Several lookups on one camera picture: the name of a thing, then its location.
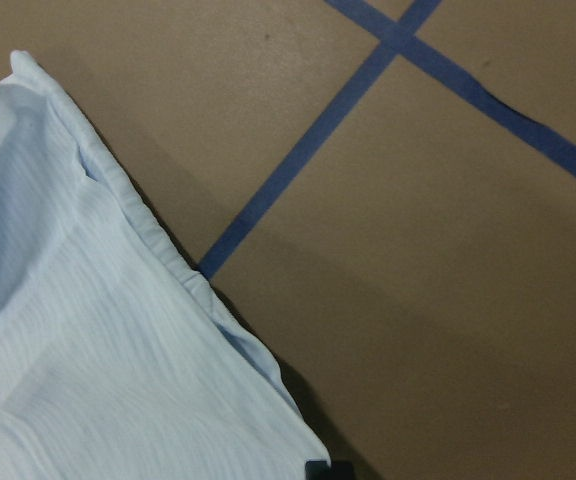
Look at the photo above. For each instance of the light blue button-up shirt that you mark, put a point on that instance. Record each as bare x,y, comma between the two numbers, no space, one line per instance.
117,359

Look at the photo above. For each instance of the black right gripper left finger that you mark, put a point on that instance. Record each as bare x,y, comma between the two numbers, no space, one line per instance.
316,470

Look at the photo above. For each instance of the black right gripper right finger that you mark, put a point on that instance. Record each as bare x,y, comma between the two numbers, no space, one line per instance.
341,470

